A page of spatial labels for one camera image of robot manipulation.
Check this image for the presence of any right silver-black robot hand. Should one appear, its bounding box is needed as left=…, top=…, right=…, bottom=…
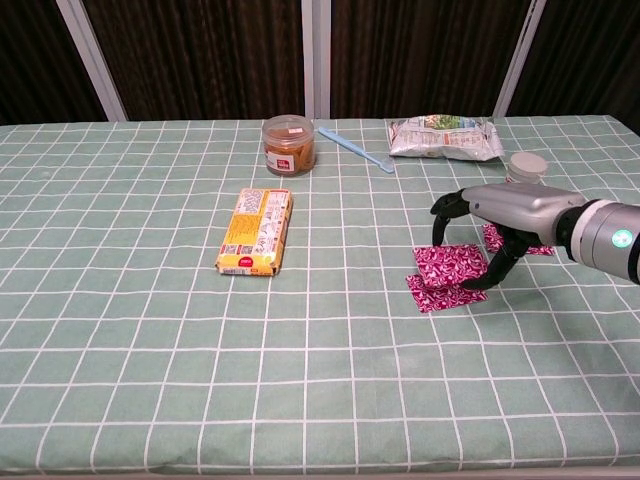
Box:
left=429, top=182, right=586, bottom=292

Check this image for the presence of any small white jar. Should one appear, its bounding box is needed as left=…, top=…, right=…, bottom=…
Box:
left=504, top=152, right=549, bottom=186

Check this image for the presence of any crumpled white snack bag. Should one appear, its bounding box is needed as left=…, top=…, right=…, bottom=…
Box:
left=384, top=114, right=505, bottom=164

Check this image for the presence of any dark brown partition panel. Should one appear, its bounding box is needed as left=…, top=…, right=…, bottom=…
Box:
left=84, top=0, right=319, bottom=122
left=0, top=0, right=129, bottom=127
left=492, top=0, right=640, bottom=120
left=317, top=0, right=546, bottom=120

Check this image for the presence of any light blue plastic stick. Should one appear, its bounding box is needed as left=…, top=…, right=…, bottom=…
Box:
left=318, top=126, right=396, bottom=175

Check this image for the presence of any clear jar with brown contents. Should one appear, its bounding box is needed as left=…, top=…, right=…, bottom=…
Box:
left=261, top=114, right=317, bottom=177

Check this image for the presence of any yellow biscuit package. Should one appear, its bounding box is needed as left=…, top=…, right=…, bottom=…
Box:
left=215, top=187, right=294, bottom=278

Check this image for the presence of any green checked tablecloth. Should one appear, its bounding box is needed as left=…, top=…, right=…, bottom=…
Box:
left=0, top=114, right=640, bottom=476

